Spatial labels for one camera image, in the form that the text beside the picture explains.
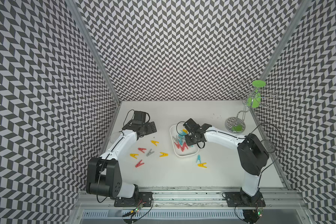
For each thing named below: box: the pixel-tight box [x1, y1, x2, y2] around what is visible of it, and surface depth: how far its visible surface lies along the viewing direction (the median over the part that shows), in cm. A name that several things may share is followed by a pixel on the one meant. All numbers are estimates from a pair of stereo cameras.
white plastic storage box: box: [169, 124, 200, 157], surface depth 93 cm
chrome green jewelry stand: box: [224, 79, 279, 134], surface depth 98 cm
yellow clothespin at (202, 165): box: [197, 162, 208, 169], surface depth 87 cm
